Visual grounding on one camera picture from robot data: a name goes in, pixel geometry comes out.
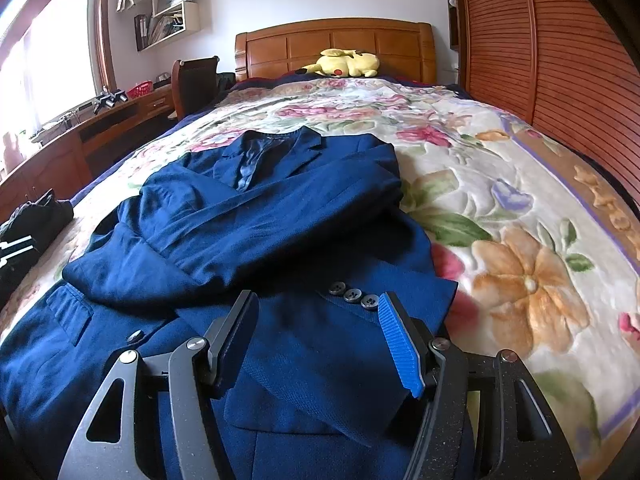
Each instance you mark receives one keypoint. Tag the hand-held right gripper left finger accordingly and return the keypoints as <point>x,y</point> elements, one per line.
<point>235,340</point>

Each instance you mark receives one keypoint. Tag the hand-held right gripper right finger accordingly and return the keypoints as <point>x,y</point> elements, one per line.
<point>400,345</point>

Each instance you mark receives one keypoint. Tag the blue blazer jacket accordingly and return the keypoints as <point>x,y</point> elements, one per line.
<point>250,220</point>

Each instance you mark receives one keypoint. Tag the floral blanket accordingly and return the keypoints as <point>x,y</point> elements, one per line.
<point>500,200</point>

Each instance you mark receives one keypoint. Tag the black garment with white stripes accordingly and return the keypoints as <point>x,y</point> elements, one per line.
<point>35,220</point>

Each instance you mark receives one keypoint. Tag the wooden desk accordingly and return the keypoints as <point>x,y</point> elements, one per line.
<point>60,160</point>

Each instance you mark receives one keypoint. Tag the wooden chair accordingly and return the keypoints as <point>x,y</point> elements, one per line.
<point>195,85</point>

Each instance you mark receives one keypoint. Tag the red basket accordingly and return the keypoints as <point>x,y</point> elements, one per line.
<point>139,90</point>

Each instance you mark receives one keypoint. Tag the black devices on desk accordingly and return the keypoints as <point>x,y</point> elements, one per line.
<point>110,99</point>

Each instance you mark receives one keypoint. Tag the yellow plush toy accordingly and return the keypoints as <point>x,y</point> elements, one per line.
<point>345,63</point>

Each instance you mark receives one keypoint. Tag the pink bottle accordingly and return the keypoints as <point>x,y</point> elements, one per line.
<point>11,144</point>

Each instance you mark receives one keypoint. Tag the wooden bed headboard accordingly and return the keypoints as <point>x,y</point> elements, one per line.
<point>400,45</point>

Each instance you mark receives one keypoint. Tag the wooden slatted wardrobe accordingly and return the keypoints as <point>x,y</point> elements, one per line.
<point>550,60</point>

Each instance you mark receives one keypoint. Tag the window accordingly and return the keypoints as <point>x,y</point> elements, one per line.
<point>55,60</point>

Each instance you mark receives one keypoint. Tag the white wall shelf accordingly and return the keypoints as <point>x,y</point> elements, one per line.
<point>190,20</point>

